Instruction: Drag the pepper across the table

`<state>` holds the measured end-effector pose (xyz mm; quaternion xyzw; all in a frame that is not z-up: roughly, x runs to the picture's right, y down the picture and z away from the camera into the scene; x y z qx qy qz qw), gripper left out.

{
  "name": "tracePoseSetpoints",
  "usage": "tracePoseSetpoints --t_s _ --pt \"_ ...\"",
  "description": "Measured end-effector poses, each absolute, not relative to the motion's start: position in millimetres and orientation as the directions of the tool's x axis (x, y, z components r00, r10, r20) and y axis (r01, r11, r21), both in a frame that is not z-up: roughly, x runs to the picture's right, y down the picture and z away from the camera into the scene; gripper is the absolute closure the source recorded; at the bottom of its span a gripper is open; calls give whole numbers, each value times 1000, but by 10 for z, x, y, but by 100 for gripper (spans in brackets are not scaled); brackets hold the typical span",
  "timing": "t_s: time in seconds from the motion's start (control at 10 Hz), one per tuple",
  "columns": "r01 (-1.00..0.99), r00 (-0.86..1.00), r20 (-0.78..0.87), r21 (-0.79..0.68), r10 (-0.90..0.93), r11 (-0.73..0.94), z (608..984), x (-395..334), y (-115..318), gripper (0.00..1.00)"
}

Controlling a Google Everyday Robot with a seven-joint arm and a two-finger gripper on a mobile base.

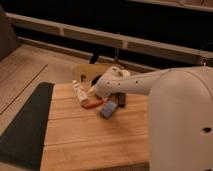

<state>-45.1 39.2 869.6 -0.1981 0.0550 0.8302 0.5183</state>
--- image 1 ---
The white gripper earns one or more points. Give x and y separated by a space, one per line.
81 95

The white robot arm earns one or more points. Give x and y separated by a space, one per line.
180 114

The dark round bowl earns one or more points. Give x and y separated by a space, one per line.
94 81

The blue sponge block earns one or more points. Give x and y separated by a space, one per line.
108 109

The black rectangular block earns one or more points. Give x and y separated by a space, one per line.
121 99

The dark green floor mat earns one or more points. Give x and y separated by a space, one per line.
23 140

